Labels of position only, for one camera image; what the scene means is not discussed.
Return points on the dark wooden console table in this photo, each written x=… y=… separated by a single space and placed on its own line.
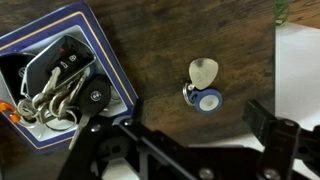
x=166 y=50

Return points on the blue and silver key tags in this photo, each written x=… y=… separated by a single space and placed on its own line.
x=203 y=75

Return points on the grey rimmed black key fob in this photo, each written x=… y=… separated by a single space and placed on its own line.
x=66 y=56

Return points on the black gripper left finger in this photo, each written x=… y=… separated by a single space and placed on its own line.
x=110 y=146

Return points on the bunch of metal keys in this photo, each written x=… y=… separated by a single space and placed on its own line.
x=50 y=103

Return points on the small green plant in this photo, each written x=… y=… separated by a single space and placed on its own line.
x=281 y=11

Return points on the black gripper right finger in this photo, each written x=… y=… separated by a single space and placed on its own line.
x=286 y=150

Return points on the square blue rimmed key tray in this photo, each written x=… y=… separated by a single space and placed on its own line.
x=100 y=40

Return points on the black BMW key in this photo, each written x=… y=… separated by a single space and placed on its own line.
x=95 y=93

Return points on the black VW key fob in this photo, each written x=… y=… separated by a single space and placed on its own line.
x=13 y=71

